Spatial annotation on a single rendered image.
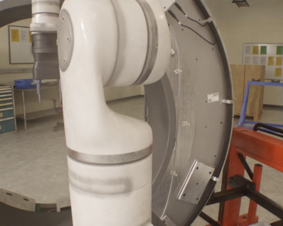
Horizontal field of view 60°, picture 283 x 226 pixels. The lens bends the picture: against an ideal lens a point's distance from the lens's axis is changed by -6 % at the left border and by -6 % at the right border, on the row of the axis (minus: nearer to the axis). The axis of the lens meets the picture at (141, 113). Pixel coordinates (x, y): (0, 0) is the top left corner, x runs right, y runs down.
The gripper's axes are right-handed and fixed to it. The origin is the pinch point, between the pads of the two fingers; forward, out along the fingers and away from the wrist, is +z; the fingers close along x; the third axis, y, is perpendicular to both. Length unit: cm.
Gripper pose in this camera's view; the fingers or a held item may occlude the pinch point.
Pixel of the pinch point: (50, 104)
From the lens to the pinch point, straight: 69.1
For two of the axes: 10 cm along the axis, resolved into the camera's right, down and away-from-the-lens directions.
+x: -8.8, 0.9, -4.6
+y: -4.7, -1.6, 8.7
